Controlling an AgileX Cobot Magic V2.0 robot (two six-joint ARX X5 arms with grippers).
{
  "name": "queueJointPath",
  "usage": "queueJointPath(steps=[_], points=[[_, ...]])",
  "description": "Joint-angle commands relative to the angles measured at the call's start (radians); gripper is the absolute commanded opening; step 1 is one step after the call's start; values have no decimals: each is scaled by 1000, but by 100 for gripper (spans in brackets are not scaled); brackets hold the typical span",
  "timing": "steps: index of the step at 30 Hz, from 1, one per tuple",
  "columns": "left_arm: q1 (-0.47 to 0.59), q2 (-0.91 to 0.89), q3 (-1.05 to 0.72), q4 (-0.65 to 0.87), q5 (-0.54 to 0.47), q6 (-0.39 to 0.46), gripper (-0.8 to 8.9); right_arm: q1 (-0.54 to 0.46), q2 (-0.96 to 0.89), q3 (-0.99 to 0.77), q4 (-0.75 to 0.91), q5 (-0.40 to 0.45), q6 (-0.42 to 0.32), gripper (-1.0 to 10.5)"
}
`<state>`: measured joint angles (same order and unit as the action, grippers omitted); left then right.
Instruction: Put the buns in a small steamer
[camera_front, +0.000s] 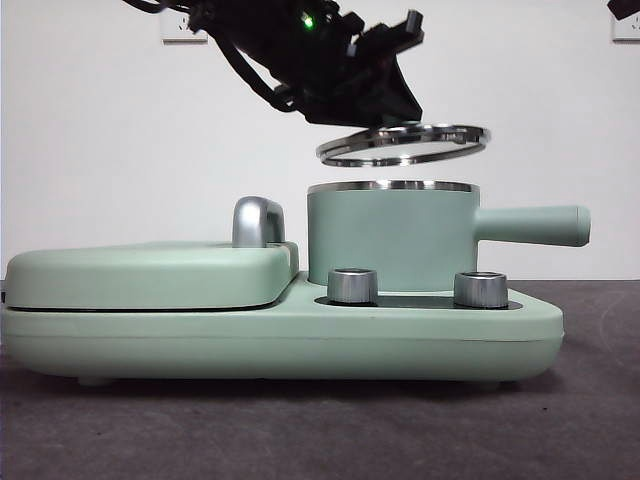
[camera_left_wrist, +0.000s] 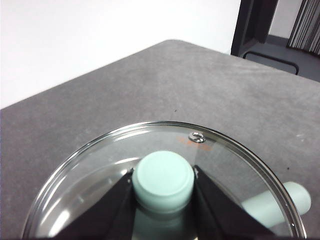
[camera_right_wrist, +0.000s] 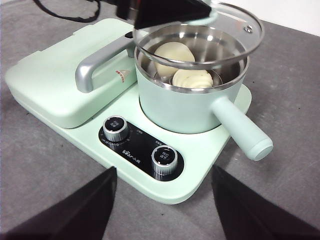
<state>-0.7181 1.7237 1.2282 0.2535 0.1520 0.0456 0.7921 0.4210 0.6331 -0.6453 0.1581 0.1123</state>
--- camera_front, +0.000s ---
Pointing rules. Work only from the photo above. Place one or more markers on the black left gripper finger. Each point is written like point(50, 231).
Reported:
point(345, 114)
point(392, 90)

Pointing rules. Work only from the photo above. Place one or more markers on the pale green griddle cover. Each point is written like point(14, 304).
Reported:
point(150, 275)

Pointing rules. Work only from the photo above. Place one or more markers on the white wall socket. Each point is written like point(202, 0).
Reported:
point(175, 35)
point(630, 30)

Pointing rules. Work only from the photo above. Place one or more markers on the glass lid with green knob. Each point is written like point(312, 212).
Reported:
point(400, 147)

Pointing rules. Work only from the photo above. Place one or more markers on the pale green breakfast machine base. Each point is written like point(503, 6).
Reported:
point(300, 350)

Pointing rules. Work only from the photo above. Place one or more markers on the silver control knob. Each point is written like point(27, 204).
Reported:
point(481, 290)
point(352, 287)

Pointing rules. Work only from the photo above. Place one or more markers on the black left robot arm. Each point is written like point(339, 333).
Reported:
point(300, 50)

